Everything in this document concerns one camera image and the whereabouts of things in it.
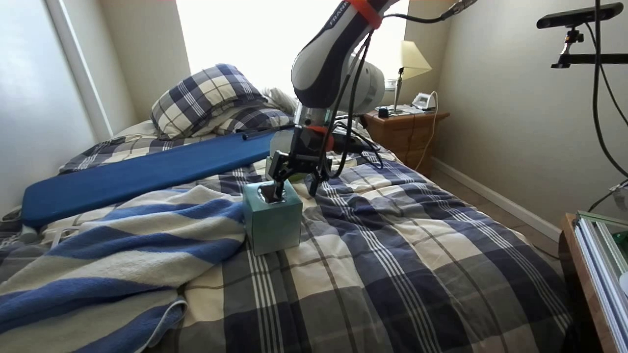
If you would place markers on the green framed glass panel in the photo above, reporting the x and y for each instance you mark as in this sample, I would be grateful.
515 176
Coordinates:
611 261

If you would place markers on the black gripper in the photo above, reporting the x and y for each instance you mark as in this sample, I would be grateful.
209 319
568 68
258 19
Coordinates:
303 147

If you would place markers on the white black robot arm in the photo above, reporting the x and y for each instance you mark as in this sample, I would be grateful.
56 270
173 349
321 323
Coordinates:
326 59

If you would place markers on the wooden side table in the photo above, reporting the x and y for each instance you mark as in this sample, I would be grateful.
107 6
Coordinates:
584 286

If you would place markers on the black camera bar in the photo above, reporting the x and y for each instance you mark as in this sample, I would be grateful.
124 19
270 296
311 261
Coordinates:
580 13

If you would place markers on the teal blue box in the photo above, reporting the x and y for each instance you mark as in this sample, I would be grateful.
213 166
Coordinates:
273 217

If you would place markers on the long blue padded board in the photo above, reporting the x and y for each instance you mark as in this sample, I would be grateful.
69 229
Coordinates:
130 174

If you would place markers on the white baseboard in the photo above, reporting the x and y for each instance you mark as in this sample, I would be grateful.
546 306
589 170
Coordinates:
497 198

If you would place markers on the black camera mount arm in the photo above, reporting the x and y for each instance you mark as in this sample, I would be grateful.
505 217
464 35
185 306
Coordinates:
589 59

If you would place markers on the cream shade table lamp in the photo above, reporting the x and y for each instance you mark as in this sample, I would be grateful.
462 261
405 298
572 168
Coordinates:
415 59

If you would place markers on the blue white plaid duvet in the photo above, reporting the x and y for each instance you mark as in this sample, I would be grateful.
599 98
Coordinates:
393 274

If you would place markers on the bright window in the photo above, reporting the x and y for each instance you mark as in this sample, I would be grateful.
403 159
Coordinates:
262 39

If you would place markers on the wooden nightstand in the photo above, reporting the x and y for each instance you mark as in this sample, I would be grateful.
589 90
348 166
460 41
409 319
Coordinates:
403 133

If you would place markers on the flat plaid pillow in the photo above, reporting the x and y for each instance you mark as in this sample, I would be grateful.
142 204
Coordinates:
258 119

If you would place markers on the blue cream striped blanket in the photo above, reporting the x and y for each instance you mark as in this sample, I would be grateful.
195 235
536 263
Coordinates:
130 261

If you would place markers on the white pillow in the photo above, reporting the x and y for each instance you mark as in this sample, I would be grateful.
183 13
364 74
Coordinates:
283 98

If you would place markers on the white desk phone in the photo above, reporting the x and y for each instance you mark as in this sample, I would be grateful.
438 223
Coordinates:
425 100

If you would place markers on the large plaid pillow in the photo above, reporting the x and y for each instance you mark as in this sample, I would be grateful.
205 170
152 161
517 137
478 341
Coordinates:
197 98

